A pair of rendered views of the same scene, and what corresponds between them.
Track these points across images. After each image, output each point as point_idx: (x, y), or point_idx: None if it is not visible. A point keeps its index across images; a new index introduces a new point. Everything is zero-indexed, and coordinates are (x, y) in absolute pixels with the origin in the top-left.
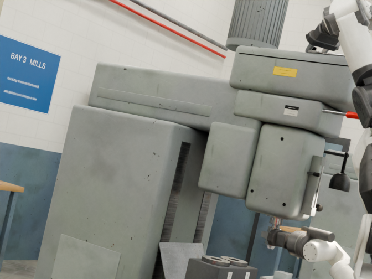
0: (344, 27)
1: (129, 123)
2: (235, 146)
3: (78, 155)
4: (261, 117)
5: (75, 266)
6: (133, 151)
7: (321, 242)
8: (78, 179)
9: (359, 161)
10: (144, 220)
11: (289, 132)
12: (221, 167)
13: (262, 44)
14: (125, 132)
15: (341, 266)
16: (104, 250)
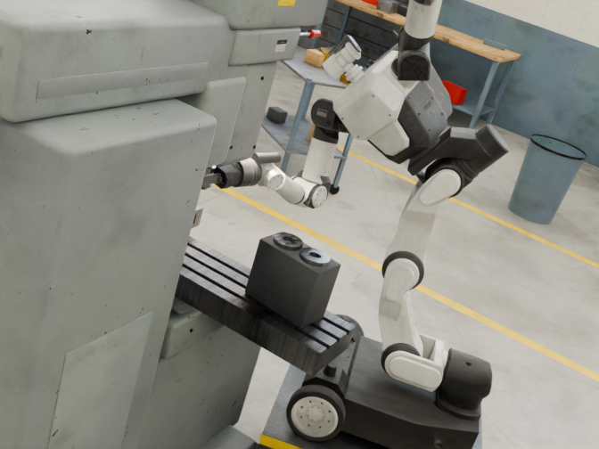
0: (439, 0)
1: (168, 143)
2: (230, 106)
3: (88, 231)
4: (255, 61)
5: (93, 373)
6: (171, 181)
7: (271, 165)
8: (90, 265)
9: (398, 113)
10: (180, 256)
11: (267, 68)
12: (214, 137)
13: None
14: (161, 159)
15: (288, 180)
16: (132, 324)
